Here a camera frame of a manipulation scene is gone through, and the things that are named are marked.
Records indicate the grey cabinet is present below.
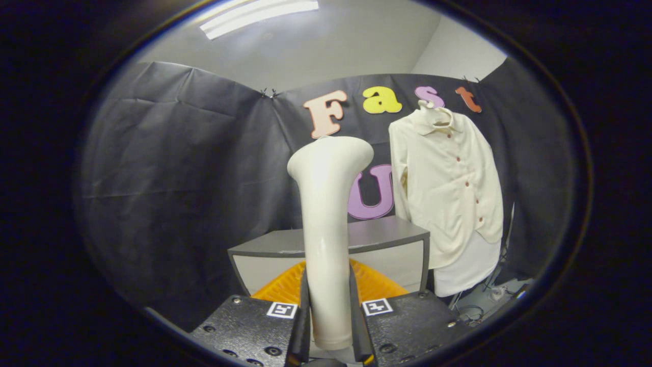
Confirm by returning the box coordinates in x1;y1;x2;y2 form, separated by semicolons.
228;215;431;299

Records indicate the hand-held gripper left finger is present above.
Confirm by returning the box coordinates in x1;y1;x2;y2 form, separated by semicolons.
186;258;310;367

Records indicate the black cable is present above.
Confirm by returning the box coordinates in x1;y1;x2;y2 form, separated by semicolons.
453;303;484;324

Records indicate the black backdrop cloth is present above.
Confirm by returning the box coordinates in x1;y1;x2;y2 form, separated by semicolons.
76;59;579;332

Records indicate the white stand pole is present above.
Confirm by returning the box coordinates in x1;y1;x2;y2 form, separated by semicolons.
504;201;515;250

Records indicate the white clothes hanger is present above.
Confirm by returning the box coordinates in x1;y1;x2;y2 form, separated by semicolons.
418;99;454;125

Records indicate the cream button-up shirt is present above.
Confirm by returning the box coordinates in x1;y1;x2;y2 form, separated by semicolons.
388;106;505;271

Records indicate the ceiling light panel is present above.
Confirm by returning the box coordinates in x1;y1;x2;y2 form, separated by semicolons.
199;0;320;40

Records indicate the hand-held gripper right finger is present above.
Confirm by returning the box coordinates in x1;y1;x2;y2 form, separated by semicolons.
348;258;472;367

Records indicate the white garment steamer head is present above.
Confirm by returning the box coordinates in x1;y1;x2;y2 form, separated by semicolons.
287;136;374;351

